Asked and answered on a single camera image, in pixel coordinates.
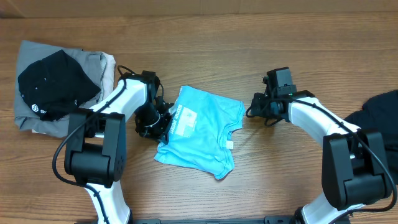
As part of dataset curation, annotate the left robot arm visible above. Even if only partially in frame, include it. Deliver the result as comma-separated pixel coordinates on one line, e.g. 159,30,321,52
59,70,173,223

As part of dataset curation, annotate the folded black garment with logo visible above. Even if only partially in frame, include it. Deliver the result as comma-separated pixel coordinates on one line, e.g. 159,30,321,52
18,50,100,121

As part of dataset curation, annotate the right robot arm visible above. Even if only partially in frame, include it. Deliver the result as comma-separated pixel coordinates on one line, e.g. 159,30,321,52
246,67,397,224

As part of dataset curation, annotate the black t-shirt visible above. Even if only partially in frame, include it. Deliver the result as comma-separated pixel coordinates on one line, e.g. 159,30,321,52
345,90,398,184

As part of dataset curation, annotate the light blue printed t-shirt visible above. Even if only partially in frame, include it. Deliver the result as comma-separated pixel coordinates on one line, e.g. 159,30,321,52
154,86,246,180

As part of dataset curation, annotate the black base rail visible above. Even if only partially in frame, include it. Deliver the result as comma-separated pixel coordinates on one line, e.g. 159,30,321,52
131,215,292,224

